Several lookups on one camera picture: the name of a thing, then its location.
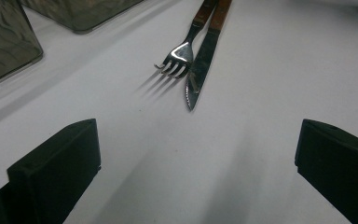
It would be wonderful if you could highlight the wooden-handled knife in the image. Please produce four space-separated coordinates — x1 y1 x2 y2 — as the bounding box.
185 0 233 112

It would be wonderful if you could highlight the wooden-handled fork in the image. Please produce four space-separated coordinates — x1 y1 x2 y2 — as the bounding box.
153 0 218 79

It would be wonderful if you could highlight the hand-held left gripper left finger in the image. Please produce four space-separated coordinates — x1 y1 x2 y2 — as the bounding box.
7 119 102 224

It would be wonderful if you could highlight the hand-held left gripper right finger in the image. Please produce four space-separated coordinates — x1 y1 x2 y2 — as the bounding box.
294 119 358 224

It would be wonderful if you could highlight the smoky clear plastic bin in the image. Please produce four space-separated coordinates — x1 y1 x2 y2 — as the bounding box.
20 0 144 35
0 0 44 90

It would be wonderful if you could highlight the white table cover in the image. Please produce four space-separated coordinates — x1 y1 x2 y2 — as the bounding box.
0 0 358 224

